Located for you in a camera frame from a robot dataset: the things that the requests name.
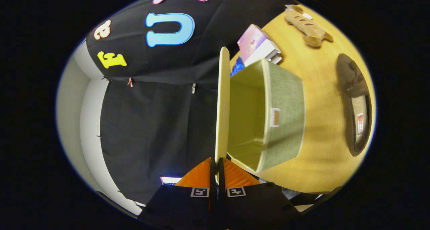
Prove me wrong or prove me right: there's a green fabric storage box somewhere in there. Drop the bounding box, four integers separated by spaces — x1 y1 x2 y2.
215 47 305 184

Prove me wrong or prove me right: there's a blue printed box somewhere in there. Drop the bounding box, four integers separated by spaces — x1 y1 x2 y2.
230 57 245 77

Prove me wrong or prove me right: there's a brown bread plush toy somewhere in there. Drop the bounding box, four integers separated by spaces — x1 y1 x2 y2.
285 4 334 49

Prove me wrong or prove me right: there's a pink flat box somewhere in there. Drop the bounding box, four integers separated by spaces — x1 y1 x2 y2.
237 24 282 66

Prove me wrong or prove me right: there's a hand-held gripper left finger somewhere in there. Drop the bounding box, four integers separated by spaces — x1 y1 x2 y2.
139 157 216 230

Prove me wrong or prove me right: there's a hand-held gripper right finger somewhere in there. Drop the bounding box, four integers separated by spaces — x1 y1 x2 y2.
217 158 300 230

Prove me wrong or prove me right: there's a brown fuzzy shoe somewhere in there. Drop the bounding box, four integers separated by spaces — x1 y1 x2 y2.
336 53 373 157

